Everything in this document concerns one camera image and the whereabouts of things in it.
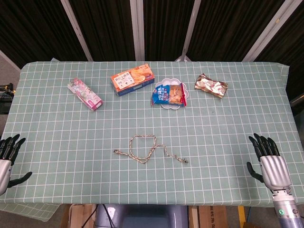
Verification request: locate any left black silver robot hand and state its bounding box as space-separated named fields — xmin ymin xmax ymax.
xmin=0 ymin=134 xmax=33 ymax=196

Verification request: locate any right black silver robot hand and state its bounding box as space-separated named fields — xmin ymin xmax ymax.
xmin=246 ymin=133 xmax=293 ymax=190

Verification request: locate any braided beige rope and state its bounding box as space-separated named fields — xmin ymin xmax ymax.
xmin=113 ymin=134 xmax=190 ymax=165

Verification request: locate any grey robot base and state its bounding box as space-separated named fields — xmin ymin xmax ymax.
xmin=95 ymin=204 xmax=190 ymax=228

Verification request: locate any brown cardboard box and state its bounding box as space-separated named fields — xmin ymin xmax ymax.
xmin=198 ymin=205 xmax=228 ymax=228

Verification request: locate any light wooden board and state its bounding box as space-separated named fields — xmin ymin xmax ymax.
xmin=60 ymin=204 xmax=97 ymax=228

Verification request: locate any brown white snack packet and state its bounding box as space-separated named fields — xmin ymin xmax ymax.
xmin=194 ymin=74 xmax=228 ymax=98

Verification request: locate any pink floral carton box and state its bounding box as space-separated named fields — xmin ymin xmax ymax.
xmin=67 ymin=77 xmax=104 ymax=111

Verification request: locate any blue biscuit snack bag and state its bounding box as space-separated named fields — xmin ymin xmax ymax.
xmin=151 ymin=82 xmax=188 ymax=106

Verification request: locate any white flower-shaped plate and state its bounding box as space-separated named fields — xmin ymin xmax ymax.
xmin=154 ymin=78 xmax=190 ymax=110

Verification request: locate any green checked tablecloth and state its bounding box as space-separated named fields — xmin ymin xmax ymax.
xmin=0 ymin=61 xmax=304 ymax=220

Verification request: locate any orange blue cracker box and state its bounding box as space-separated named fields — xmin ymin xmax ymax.
xmin=110 ymin=63 xmax=155 ymax=97

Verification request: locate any black equipment with cables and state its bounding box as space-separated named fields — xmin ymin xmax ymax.
xmin=0 ymin=83 xmax=16 ymax=114

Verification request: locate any white metal post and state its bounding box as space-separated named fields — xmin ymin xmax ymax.
xmin=130 ymin=0 xmax=145 ymax=61
xmin=60 ymin=0 xmax=93 ymax=62
xmin=242 ymin=0 xmax=292 ymax=62
xmin=175 ymin=0 xmax=202 ymax=62

